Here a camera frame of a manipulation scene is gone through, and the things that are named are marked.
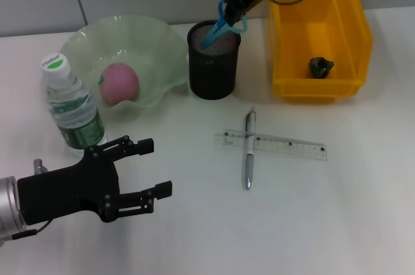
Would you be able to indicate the pink peach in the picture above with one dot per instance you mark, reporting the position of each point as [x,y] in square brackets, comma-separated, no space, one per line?
[120,83]

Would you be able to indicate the blue scissors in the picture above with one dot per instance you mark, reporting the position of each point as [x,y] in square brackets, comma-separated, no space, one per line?
[214,33]

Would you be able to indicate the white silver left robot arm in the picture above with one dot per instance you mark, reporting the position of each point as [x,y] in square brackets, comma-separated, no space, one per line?
[8,203]

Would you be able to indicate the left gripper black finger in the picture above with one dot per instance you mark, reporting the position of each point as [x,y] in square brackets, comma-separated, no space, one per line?
[144,147]
[163,190]

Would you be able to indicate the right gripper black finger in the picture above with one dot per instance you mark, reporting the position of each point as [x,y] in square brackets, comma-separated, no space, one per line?
[240,12]
[230,10]

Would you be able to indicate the green plastic wrapper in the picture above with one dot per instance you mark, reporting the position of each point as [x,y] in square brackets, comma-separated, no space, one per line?
[319,67]

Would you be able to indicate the silver ballpoint pen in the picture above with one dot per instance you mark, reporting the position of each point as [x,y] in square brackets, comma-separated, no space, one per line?
[249,164]

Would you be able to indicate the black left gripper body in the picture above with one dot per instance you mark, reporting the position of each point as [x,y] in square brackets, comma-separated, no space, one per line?
[71,187]

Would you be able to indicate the pale green glass fruit plate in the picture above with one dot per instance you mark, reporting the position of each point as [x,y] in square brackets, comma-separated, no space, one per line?
[136,38]

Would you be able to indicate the yellow plastic storage bin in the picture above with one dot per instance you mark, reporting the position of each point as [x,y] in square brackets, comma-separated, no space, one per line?
[308,28]

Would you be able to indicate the black mesh pen holder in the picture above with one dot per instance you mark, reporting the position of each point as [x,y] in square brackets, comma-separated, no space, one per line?
[212,70]

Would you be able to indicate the transparent plastic ruler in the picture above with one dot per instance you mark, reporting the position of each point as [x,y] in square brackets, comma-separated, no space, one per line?
[285,147]

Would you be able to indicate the green label water bottle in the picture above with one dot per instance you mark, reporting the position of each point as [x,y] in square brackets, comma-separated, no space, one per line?
[78,116]

